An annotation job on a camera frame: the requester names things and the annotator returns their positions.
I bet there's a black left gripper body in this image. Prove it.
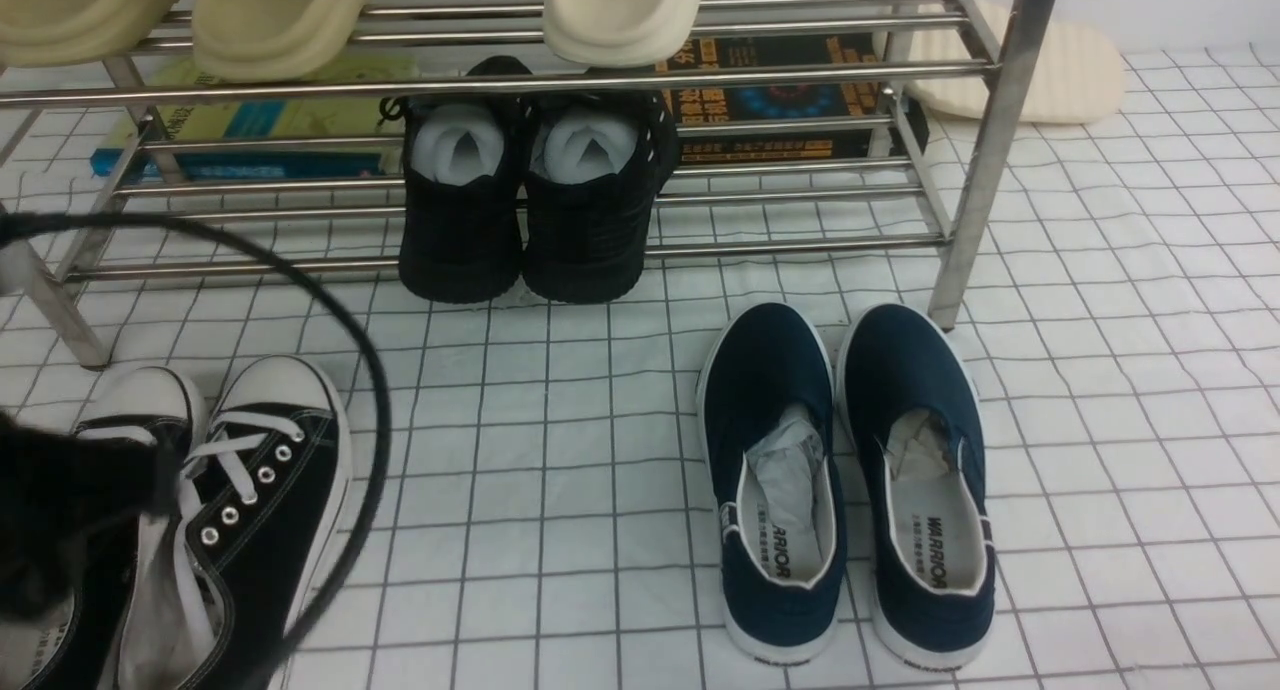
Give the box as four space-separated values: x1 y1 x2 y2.
1 415 178 621

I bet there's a black mesh shoe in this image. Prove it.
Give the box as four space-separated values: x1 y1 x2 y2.
524 88 680 303
379 93 529 303

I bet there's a navy slip-on shoe left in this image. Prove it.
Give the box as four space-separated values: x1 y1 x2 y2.
696 302 847 667

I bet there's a white grid tablecloth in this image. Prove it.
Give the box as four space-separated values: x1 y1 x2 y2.
0 45 1280 690

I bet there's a cream slipper on rack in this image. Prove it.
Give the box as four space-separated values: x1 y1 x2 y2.
541 0 701 67

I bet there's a black mesh shoe left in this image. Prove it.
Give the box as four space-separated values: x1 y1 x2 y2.
379 93 529 303

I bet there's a black mesh shoe right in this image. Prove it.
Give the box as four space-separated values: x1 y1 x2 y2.
524 88 680 303

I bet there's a green blue book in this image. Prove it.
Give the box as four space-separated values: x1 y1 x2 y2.
90 51 419 181

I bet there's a metal shoe rack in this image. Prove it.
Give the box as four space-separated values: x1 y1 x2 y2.
3 0 1056 367

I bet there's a navy slip-on shoe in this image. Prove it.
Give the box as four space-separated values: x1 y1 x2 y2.
696 302 847 667
835 303 997 673

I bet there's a cream slipper behind rack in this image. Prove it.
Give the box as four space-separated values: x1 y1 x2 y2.
906 20 1128 124

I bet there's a black orange book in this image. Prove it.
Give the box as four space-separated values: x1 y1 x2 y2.
654 33 881 166

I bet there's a beige slipper far left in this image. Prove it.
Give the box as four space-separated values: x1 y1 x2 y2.
1 0 179 67

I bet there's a beige slipper middle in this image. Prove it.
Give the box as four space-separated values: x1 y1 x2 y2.
189 0 367 81

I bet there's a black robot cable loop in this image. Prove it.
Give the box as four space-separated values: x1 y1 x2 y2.
0 210 393 690

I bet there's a black white canvas sneaker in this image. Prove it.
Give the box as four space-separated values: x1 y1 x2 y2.
111 355 355 690
1 366 204 689

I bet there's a beige slipper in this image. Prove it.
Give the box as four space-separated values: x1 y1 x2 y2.
1 0 179 67
189 0 367 81

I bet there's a navy slip-on shoe right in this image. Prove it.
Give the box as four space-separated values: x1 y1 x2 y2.
835 303 997 673

